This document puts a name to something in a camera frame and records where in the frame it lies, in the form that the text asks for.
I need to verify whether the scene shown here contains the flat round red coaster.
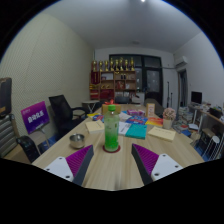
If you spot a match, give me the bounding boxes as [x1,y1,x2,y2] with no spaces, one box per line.
[102,143,122,154]

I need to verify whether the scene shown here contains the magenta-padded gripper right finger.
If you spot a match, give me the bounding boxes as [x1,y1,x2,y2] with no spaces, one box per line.
[130,143,184,186]

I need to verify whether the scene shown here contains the teal book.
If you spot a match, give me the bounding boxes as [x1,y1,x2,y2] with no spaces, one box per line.
[124,123,148,140]

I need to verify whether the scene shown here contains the black chair back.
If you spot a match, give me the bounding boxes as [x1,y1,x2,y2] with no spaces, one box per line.
[16,135,43,164]

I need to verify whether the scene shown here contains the blue printed book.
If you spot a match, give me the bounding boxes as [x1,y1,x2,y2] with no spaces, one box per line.
[124,115,149,126]

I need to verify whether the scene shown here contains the black office chair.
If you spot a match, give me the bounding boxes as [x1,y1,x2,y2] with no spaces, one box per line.
[48,94,88,138]

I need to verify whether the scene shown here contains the tan notebook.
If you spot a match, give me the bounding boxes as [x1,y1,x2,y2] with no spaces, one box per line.
[84,119,106,135]

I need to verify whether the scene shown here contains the yellow gift box red ribbon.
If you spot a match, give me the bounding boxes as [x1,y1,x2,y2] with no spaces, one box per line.
[101,99,122,116]

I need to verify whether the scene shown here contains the purple sign board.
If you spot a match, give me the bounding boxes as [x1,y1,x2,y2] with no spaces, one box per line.
[20,100,51,135]

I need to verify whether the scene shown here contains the stack of books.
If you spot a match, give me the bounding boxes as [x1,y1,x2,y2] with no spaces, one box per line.
[178,106,194,125]

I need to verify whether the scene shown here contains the white round stool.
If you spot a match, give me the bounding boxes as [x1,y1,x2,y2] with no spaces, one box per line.
[206,134,224,160]

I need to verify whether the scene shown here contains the dark cabinet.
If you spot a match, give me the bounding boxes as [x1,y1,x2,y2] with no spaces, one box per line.
[0,77,13,118]

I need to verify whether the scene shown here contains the white air conditioner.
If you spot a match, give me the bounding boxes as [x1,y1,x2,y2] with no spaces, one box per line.
[174,55,189,69]

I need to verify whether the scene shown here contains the pale yellow notepad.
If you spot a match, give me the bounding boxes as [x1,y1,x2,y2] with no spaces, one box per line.
[147,125,177,142]

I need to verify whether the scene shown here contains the pink flat box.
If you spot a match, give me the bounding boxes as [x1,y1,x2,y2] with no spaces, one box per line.
[126,109,146,117]

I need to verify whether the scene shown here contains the white paper booklet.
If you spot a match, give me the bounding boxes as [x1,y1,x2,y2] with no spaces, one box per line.
[117,120,133,137]

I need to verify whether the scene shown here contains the black tripod stand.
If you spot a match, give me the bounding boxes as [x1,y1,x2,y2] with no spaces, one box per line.
[165,80,174,109]

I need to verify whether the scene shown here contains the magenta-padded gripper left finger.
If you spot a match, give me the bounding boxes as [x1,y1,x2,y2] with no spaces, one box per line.
[43,144,95,187]

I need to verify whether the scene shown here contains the pink flowers in white pot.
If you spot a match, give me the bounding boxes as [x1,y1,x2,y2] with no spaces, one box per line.
[162,107,177,130]

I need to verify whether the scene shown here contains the small steel cup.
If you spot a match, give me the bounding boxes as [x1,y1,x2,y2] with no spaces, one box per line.
[68,133,86,150]

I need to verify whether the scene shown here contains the shelf unit with trophies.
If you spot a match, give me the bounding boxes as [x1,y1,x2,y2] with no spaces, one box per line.
[88,57,137,101]

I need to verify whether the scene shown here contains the computer monitor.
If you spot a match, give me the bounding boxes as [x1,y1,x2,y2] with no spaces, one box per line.
[190,91,203,105]

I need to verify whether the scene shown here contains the orange book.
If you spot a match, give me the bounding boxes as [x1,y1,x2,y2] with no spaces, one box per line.
[145,116,164,128]

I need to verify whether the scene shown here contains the small orange upright box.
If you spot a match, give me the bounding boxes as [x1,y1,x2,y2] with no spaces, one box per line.
[145,102,156,118]

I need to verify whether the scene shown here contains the small round white table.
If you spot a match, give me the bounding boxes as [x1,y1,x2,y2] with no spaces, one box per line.
[81,99,101,114]

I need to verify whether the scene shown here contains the wooden desk white legs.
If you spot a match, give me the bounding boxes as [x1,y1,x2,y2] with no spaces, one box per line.
[188,104,224,158]

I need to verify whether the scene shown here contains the brown chair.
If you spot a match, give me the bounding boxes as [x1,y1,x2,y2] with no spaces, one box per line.
[143,98,165,118]

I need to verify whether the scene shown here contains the grey striped chair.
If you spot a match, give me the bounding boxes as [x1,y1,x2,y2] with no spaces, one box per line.
[0,113,18,158]

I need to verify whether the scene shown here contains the green drink bottle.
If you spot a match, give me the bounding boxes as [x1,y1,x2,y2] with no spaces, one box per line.
[103,104,120,153]

